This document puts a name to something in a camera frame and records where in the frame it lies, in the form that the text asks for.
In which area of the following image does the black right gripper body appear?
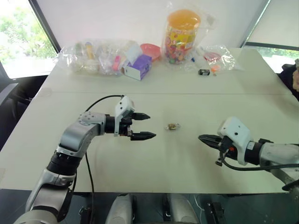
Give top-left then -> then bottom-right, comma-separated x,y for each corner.
216,136 -> 235,162

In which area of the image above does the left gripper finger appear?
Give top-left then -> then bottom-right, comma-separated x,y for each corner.
130,132 -> 157,141
133,112 -> 151,121

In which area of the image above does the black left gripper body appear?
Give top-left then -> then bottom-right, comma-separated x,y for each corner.
119,113 -> 136,138

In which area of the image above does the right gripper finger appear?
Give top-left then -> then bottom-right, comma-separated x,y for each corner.
200,139 -> 221,149
198,134 -> 221,142

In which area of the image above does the purple and white carton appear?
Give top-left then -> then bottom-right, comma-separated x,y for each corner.
120,54 -> 153,81

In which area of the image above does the pink toy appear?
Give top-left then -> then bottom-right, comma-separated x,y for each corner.
112,55 -> 121,71

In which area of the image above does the pink plastic bowl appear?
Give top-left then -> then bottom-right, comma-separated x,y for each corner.
140,43 -> 162,63

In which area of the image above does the grey rounded robot leg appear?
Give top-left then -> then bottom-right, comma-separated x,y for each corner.
108,193 -> 139,224
163,193 -> 204,224

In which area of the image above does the clear bag of toys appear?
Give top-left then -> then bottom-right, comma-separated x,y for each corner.
57,38 -> 142,77

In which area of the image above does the clear bag with small items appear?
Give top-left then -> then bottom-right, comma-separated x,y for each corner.
186,44 -> 237,72

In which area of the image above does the yellow toy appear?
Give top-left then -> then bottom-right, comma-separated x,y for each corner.
85,42 -> 96,59

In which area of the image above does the orange-lidded candy jar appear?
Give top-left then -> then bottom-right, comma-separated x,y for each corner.
163,9 -> 202,65

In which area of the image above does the person in dark clothes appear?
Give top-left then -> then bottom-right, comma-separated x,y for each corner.
277,58 -> 299,101

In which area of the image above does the clear bag around jar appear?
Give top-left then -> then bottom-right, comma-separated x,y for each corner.
160,0 -> 219,69

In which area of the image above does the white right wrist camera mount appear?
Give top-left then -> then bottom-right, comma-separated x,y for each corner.
217,116 -> 254,166

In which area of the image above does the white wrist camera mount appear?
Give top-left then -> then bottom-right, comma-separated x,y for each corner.
217,116 -> 254,166
113,95 -> 136,137

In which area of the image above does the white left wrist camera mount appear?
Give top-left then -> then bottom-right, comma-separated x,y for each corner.
113,95 -> 136,137

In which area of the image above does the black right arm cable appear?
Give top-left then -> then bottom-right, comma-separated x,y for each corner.
215,149 -> 299,172

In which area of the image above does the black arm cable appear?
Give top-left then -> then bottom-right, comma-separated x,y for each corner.
215,149 -> 299,172
84,94 -> 125,224

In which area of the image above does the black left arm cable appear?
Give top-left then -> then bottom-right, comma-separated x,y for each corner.
84,94 -> 125,224

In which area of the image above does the thin white cable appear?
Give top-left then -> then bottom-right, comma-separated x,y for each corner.
194,195 -> 206,212

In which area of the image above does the red ring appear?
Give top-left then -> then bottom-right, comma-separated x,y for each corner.
204,52 -> 221,63

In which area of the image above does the black window frame bar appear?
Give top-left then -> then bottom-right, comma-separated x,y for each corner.
242,0 -> 272,48
28,0 -> 63,54

